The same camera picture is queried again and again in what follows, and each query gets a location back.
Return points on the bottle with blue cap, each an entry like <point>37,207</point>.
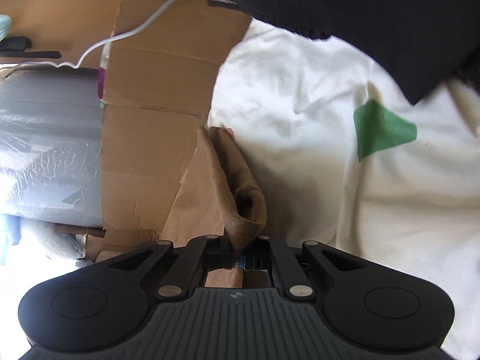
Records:
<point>4,26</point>

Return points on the cream bear printed bed sheet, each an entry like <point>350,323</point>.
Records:
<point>318,157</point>

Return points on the black flat object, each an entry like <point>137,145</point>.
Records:
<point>15,44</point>

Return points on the white fluffy plush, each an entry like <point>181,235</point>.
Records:
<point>56,240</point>

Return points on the grey plastic-wrapped board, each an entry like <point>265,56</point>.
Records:
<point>48,138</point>

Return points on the brown printed t-shirt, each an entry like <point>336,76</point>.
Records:
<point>221,183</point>

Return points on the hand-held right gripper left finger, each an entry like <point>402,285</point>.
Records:
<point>219,258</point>

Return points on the purple white refill pouch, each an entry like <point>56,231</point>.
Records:
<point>100,82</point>

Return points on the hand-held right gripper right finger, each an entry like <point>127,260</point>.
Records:
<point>255,260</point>

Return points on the brown cardboard sheet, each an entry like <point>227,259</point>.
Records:
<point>150,138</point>

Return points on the folded black sweater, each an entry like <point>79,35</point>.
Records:
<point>356,7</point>

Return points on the brown cardboard box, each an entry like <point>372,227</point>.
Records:
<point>67,18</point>

